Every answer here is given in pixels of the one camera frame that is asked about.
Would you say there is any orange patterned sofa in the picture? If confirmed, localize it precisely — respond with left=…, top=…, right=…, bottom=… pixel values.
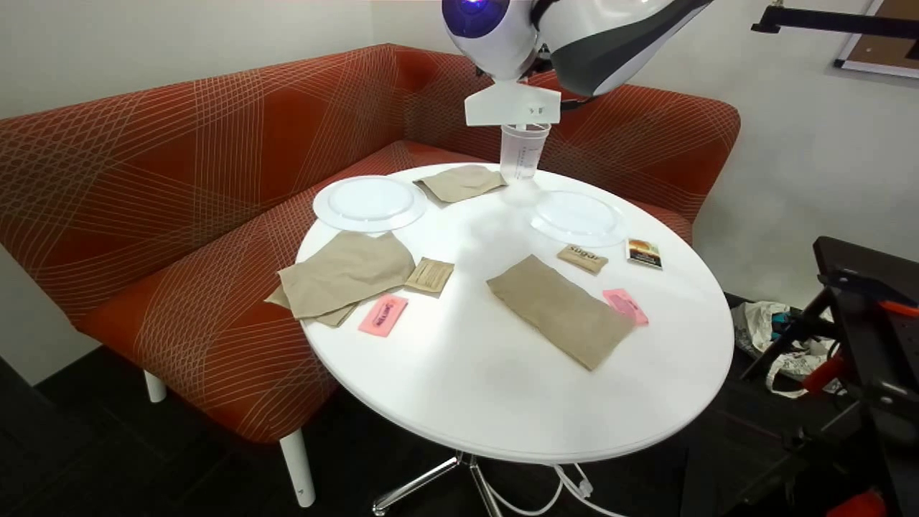
left=0, top=39, right=744, bottom=511

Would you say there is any black orange tea packet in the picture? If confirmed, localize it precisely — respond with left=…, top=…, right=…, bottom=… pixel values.
left=624, top=234, right=667, bottom=271

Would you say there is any small brown paper napkin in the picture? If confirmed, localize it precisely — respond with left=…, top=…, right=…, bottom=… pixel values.
left=415, top=162, right=510, bottom=208

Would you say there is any white bag on floor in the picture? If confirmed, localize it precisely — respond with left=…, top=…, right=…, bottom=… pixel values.
left=731, top=294, right=820, bottom=358

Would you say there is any notched brown paper napkin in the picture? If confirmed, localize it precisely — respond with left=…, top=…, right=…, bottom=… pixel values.
left=265, top=228, right=420, bottom=330

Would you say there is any large brown paper napkin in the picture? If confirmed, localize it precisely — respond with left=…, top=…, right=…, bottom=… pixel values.
left=485, top=253, right=637, bottom=375

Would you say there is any framed cork board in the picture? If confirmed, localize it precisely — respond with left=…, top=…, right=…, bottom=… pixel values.
left=831, top=0, right=919, bottom=83

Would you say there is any white wrist camera block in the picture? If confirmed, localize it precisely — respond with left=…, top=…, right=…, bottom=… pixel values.
left=462, top=76, right=567, bottom=128

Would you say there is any white cable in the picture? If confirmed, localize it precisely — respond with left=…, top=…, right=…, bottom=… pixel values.
left=469, top=457, right=626, bottom=517

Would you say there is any black orange bar clamp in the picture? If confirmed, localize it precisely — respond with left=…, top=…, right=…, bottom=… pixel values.
left=764, top=283, right=919, bottom=395

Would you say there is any white crumpled cloth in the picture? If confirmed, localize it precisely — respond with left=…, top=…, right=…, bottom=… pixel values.
left=764, top=348, right=840, bottom=401

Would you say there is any pink sugar packet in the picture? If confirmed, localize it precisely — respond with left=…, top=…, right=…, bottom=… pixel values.
left=601, top=283, right=653, bottom=330
left=357, top=293, right=412, bottom=339

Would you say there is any white plate left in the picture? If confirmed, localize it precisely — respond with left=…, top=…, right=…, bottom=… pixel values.
left=311, top=171, right=428, bottom=238

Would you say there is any clear plastic mug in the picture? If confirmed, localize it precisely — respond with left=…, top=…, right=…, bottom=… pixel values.
left=499, top=119, right=551, bottom=187

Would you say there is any brown sugar packet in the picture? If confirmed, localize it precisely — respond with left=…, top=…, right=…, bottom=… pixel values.
left=557, top=244, right=611, bottom=277
left=403, top=254, right=458, bottom=302

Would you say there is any black overhead bar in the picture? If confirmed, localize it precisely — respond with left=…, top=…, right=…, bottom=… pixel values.
left=749, top=3, right=919, bottom=39

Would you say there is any black robot cart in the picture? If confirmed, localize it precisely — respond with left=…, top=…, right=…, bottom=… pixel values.
left=685, top=231, right=919, bottom=517

